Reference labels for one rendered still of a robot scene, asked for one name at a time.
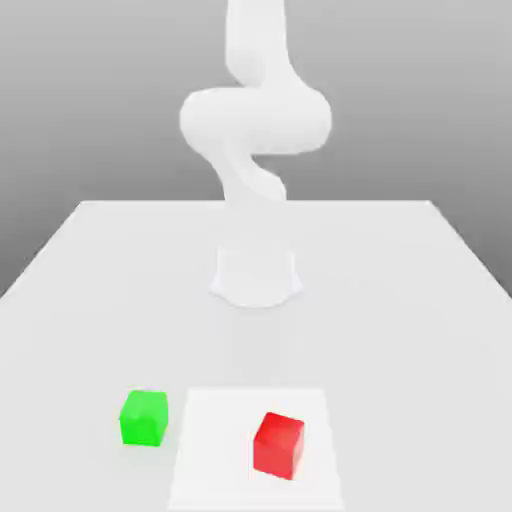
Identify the small red cube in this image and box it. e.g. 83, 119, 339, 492
252, 411, 306, 482

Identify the small green cube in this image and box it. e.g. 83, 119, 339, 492
118, 389, 169, 448

